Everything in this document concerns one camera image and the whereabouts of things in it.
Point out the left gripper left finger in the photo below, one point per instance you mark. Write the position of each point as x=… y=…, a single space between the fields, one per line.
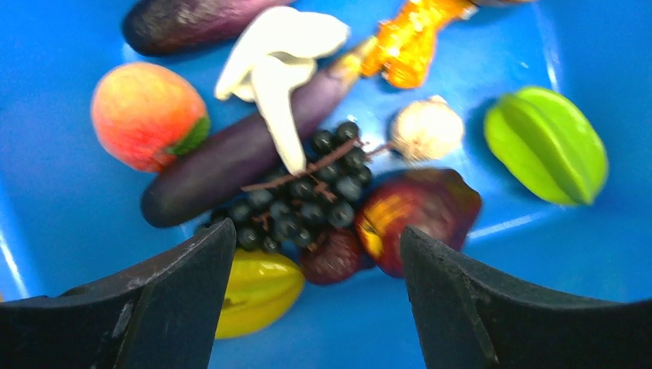
x=160 y=313

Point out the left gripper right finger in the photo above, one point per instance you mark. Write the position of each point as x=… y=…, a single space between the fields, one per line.
x=471 y=315

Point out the orange peach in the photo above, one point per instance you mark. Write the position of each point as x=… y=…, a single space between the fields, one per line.
x=146 y=115

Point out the white garlic mushroom toy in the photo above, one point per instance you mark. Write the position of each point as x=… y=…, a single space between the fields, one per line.
x=274 y=55

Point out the yellow fruit piece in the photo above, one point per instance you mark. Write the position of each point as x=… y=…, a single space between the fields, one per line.
x=261 y=289

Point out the blue plastic bin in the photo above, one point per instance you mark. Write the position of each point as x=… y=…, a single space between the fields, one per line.
x=70 y=212

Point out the purple eggplant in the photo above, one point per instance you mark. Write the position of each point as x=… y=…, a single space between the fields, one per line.
x=242 y=153

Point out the dark red lychee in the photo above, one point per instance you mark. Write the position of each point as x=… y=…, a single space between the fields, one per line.
x=335 y=256

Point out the black grape bunch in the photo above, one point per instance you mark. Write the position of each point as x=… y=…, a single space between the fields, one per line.
x=299 y=209

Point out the small beige mushroom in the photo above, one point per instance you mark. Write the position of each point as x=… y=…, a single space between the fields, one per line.
x=426 y=130

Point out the green leaf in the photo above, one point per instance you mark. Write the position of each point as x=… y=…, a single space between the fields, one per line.
x=548 y=145

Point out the orange starfish cookie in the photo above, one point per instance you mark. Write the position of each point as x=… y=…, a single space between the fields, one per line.
x=405 y=45

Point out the dark red plum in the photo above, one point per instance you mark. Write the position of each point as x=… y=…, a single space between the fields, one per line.
x=166 y=27

